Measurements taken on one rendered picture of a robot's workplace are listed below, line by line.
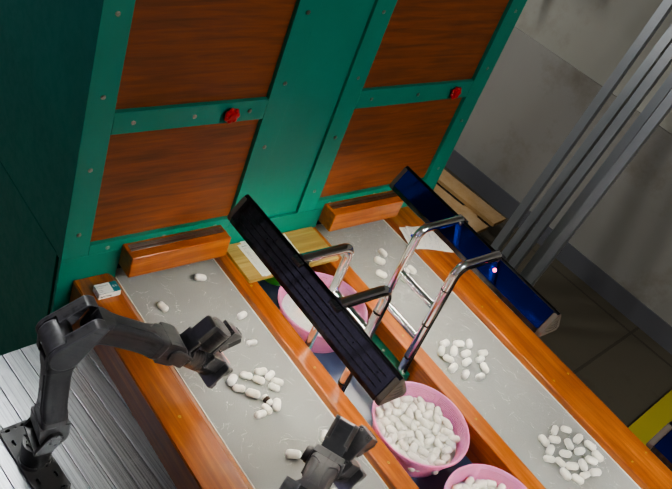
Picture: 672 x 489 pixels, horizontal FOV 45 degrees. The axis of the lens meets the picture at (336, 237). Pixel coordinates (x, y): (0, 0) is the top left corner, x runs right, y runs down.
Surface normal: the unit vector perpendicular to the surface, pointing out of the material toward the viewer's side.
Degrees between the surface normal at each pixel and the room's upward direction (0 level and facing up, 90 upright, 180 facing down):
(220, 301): 0
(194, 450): 0
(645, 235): 90
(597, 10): 90
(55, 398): 90
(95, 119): 90
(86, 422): 0
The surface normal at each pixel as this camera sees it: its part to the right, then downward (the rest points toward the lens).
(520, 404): 0.32, -0.74
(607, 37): -0.69, 0.24
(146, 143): 0.57, 0.64
